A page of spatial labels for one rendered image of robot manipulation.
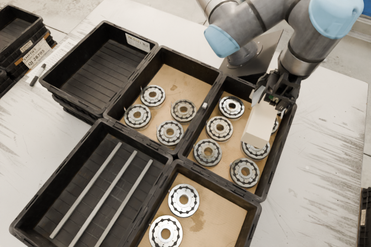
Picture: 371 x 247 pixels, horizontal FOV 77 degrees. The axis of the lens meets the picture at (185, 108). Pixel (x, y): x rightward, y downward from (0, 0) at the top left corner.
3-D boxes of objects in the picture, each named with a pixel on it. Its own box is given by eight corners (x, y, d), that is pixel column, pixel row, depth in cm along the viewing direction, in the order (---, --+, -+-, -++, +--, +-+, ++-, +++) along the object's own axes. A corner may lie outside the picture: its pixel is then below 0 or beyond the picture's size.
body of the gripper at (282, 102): (255, 103, 58) (273, 74, 47) (264, 79, 62) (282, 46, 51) (285, 116, 56) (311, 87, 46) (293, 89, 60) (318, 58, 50)
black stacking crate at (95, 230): (109, 130, 91) (100, 117, 81) (174, 167, 85) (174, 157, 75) (30, 231, 73) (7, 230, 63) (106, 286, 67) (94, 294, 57)
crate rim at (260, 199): (223, 75, 95) (224, 71, 93) (295, 106, 89) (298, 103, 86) (175, 159, 77) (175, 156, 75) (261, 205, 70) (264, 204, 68)
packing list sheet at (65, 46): (65, 37, 130) (65, 36, 129) (100, 51, 125) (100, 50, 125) (21, 79, 114) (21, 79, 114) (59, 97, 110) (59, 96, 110)
